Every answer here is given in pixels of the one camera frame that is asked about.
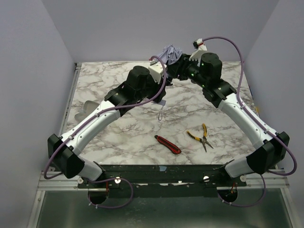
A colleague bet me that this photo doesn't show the lavender folding umbrella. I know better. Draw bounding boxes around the lavender folding umbrella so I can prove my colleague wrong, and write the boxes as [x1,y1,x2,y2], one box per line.
[157,44,182,122]

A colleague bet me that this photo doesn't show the pink zippered umbrella case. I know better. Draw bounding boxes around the pink zippered umbrella case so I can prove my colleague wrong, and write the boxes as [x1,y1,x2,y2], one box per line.
[74,100,99,123]

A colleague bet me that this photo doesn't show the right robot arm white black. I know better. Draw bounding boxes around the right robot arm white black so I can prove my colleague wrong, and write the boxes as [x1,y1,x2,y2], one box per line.
[167,53,290,178]

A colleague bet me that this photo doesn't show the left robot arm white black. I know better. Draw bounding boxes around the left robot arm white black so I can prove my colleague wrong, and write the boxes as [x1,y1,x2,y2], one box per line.
[47,64,167,181]

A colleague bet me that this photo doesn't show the red black utility knife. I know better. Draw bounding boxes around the red black utility knife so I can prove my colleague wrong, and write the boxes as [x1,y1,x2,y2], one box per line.
[154,135,181,155]

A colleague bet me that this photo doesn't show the yellow black needle-nose pliers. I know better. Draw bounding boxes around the yellow black needle-nose pliers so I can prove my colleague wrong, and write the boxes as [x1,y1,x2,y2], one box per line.
[186,123,213,152]

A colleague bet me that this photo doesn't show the blue tape piece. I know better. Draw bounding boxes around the blue tape piece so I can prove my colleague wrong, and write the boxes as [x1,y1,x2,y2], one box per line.
[159,166,167,171]

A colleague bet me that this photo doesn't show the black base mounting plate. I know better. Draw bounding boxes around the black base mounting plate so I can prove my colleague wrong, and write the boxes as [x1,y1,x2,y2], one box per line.
[78,165,246,198]

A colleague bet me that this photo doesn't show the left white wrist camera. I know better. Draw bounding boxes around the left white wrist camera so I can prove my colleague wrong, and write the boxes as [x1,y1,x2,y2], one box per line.
[148,61,167,84]

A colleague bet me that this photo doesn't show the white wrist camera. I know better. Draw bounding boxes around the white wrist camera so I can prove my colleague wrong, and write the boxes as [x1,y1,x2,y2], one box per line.
[148,61,167,84]
[189,38,208,61]

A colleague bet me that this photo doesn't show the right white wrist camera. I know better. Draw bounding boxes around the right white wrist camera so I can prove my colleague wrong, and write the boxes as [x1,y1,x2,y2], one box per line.
[189,38,208,61]

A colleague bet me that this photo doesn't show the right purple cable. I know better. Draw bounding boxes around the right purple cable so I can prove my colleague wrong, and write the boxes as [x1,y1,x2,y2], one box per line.
[197,36,297,207]

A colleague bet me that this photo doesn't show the aluminium frame rail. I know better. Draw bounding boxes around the aluminium frame rail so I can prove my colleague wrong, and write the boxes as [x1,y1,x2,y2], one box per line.
[38,168,289,190]

